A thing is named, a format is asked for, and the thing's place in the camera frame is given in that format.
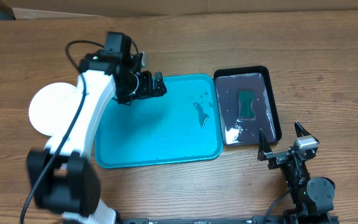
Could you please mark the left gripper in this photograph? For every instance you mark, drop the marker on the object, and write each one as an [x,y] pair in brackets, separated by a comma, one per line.
[146,90]

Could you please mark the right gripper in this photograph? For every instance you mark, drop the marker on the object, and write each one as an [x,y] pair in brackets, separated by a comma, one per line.
[278,158]

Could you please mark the green sponge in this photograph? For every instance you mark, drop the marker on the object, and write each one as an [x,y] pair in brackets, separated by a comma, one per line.
[245,101]

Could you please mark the white round plate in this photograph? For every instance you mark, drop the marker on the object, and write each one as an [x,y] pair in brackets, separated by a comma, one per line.
[53,107]

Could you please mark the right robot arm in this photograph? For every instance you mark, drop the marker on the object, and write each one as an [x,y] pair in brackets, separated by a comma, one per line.
[312,197]

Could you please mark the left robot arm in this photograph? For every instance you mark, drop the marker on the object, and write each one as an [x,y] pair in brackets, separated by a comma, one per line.
[62,178]

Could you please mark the teal plastic tray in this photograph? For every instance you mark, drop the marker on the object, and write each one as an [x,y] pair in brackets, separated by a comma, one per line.
[181,126]

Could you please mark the black water tray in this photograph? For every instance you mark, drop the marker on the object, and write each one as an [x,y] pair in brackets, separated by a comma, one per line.
[238,131]

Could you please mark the cardboard backdrop panel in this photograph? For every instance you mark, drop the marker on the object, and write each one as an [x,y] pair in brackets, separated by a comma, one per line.
[112,8]

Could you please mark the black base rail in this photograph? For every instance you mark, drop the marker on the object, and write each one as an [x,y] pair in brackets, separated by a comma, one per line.
[258,219]

